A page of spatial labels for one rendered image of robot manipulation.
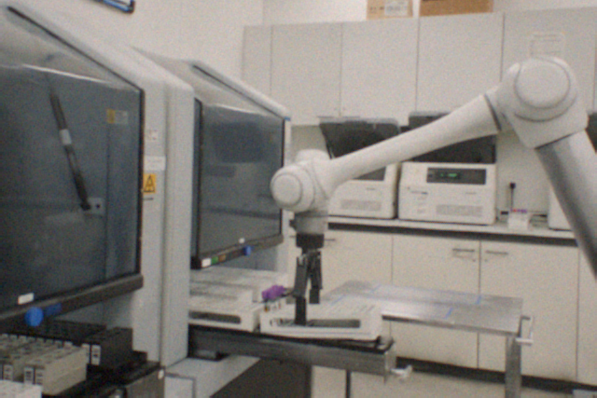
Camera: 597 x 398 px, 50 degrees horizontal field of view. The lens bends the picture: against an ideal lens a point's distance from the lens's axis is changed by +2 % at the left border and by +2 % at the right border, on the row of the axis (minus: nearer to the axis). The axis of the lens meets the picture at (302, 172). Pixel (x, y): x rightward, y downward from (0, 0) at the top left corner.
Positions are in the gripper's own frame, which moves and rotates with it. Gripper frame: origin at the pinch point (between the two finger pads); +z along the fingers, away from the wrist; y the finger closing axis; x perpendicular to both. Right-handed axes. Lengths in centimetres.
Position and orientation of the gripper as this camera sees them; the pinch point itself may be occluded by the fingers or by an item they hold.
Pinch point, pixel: (307, 311)
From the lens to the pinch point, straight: 165.6
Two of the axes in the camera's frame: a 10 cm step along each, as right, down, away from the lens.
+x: -9.4, -0.4, 3.3
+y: 3.3, -0.1, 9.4
